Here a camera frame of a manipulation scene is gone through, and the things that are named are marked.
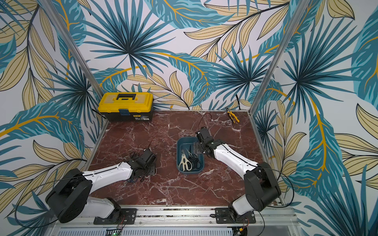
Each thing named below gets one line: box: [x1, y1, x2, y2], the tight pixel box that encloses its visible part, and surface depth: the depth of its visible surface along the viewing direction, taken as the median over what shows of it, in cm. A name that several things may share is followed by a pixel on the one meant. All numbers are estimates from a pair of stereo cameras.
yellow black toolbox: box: [97, 91, 155, 122], surface depth 103 cm
